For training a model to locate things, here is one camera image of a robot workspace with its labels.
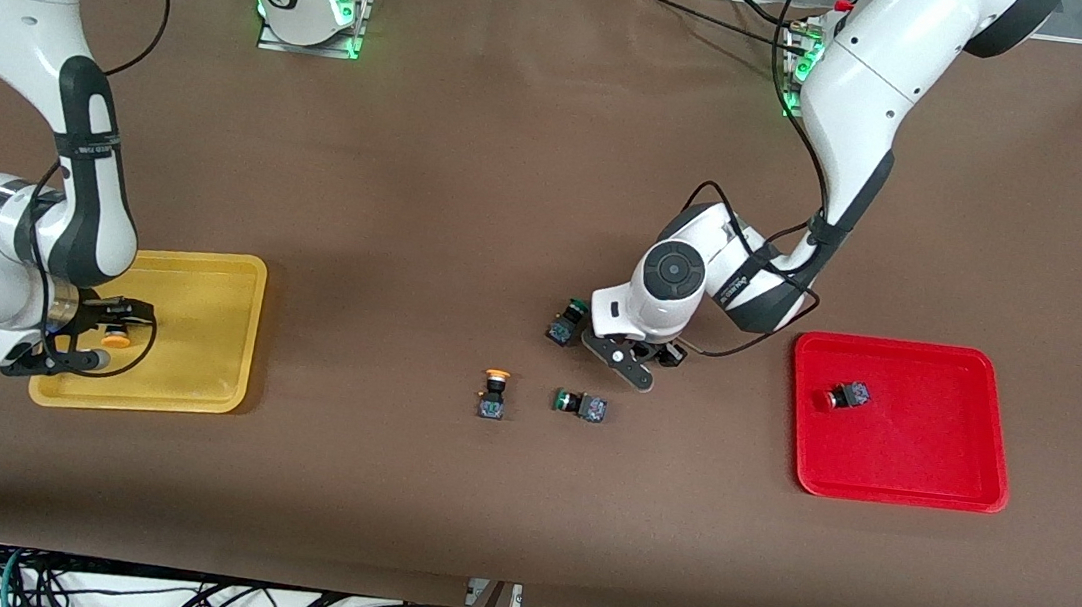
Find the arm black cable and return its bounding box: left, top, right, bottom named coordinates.
left=667, top=0, right=853, bottom=369
left=11, top=0, right=194, bottom=386

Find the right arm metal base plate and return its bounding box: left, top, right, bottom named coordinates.
left=256, top=0, right=373, bottom=62

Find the black cable on table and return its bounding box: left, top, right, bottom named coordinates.
left=614, top=0, right=817, bottom=57

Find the teal floor cable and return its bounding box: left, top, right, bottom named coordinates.
left=0, top=545, right=36, bottom=607

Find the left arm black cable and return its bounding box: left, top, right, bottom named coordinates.
left=667, top=0, right=853, bottom=369

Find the small metal bracket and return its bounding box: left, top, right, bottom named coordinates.
left=465, top=577, right=525, bottom=607

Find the red push button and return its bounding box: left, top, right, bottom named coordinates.
left=818, top=377, right=872, bottom=415

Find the green push button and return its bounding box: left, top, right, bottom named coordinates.
left=543, top=295, right=594, bottom=351
left=550, top=386, right=609, bottom=426

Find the yellow plastic tray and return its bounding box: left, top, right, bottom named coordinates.
left=26, top=233, right=271, bottom=429

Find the brown table cover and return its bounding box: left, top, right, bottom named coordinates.
left=0, top=0, right=1082, bottom=607

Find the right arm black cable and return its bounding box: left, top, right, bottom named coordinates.
left=11, top=0, right=194, bottom=386

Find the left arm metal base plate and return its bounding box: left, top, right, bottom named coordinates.
left=778, top=23, right=832, bottom=123

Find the red plastic tray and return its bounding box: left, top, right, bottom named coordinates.
left=779, top=328, right=1025, bottom=517

